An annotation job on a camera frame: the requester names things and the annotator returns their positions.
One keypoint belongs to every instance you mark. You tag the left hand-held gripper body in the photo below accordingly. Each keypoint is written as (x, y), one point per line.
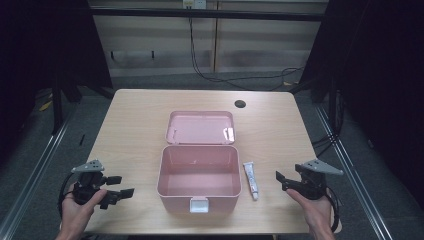
(87, 186)

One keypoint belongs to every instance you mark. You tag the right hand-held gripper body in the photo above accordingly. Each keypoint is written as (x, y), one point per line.
(311, 183)

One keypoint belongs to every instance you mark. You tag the white ointment tube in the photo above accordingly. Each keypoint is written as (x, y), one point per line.
(250, 178)

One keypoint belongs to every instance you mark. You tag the pink storage box with lid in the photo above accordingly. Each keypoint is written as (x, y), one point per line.
(200, 166)

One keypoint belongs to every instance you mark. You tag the person's right hand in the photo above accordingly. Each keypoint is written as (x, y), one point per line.
(316, 213)

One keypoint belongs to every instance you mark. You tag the person's left hand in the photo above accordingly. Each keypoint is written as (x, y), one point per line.
(76, 215)

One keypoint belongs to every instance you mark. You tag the round black table grommet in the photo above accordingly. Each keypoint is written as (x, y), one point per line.
(240, 103)

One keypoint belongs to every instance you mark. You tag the yellow floor marker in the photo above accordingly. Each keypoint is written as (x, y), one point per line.
(45, 106)

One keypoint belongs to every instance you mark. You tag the dark curtain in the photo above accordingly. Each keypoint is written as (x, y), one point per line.
(383, 83)
(30, 50)

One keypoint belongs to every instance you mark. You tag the black horizontal bar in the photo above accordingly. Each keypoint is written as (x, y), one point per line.
(150, 13)

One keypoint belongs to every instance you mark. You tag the metal floor rail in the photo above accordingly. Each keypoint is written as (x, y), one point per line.
(350, 173)
(36, 170)

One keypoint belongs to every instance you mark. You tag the white wall outlet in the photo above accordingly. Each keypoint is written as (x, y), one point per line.
(194, 3)

